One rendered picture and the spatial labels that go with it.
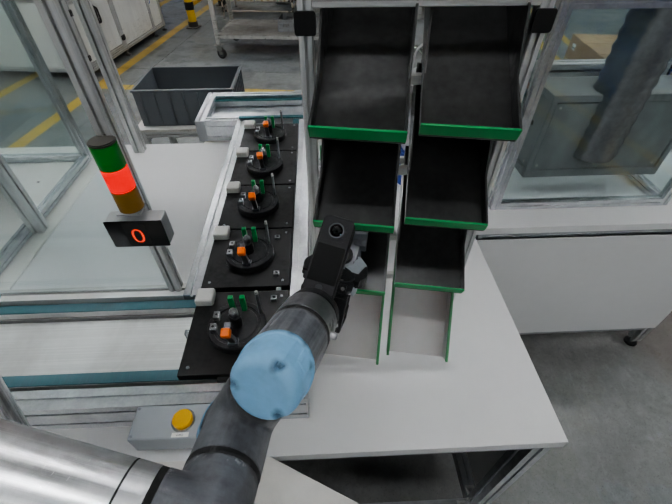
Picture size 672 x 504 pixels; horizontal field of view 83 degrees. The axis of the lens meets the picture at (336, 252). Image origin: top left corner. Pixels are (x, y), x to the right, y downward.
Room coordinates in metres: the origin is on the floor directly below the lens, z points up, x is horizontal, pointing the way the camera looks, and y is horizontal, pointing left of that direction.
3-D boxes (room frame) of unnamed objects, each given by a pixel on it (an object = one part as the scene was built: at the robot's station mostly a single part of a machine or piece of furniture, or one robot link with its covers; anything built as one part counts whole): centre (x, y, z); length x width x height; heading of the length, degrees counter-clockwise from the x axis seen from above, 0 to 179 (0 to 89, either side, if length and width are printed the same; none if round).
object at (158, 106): (2.56, 0.95, 0.73); 0.62 x 0.42 x 0.23; 93
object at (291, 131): (1.53, 0.28, 1.01); 0.24 x 0.24 x 0.13; 3
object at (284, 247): (0.80, 0.25, 1.01); 0.24 x 0.24 x 0.13; 3
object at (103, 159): (0.65, 0.44, 1.39); 0.05 x 0.05 x 0.05
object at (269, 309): (0.54, 0.24, 0.96); 0.24 x 0.24 x 0.02; 3
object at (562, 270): (1.41, -1.03, 0.43); 1.11 x 0.68 x 0.86; 93
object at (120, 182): (0.65, 0.44, 1.34); 0.05 x 0.05 x 0.05
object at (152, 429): (0.32, 0.32, 0.93); 0.21 x 0.07 x 0.06; 93
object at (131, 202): (0.65, 0.44, 1.29); 0.05 x 0.05 x 0.05
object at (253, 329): (0.54, 0.24, 0.98); 0.14 x 0.14 x 0.02
